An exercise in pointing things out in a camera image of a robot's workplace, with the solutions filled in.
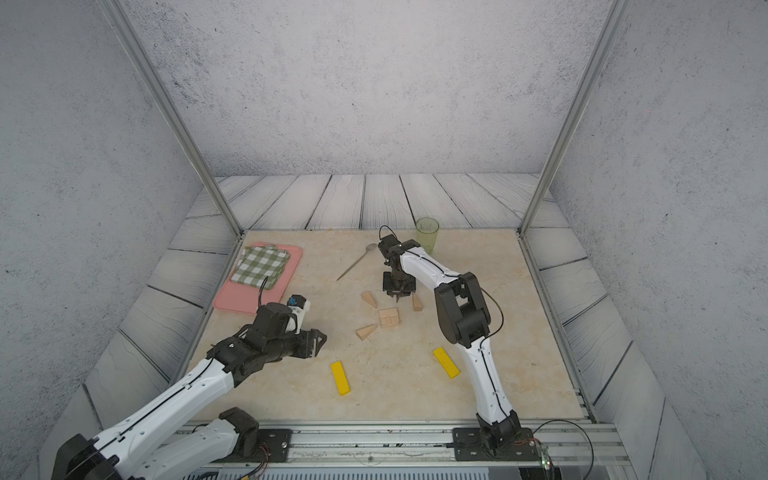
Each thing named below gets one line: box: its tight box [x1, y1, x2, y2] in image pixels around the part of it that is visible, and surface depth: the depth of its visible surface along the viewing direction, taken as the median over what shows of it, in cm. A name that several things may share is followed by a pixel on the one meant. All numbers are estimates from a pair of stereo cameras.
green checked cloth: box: [230, 245, 291, 290], surface depth 112 cm
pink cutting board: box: [260, 243, 303, 308], surface depth 114 cm
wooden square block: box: [378, 307, 401, 328], surface depth 98 cm
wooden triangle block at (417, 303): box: [412, 293, 423, 312], surface depth 101 cm
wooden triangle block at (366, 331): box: [355, 324, 377, 341], surface depth 94 cm
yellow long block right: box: [433, 346, 460, 378], surface depth 88 cm
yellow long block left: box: [330, 360, 351, 396], surface depth 86 cm
